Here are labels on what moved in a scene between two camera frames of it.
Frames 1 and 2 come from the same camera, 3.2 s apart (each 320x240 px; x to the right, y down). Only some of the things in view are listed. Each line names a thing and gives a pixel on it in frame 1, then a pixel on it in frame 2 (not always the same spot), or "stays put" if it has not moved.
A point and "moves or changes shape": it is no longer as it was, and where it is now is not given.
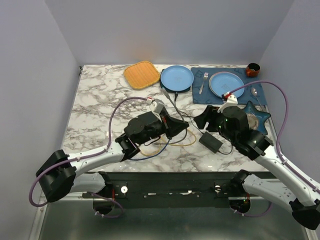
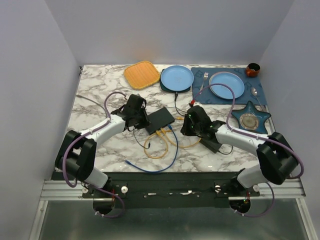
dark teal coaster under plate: [162, 86] stays put
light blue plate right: [222, 82] stays put
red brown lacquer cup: [252, 70] stays put
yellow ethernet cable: [182, 145] moves or changes shape
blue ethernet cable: [152, 156] -> [170, 127]
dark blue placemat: [201, 94] stays put
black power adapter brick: [210, 142] stays put
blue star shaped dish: [256, 118] stays put
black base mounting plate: [170, 190] stays put
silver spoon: [254, 92] stays put
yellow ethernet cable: [160, 147] moves or changes shape
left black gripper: [170, 125] -> [146, 121]
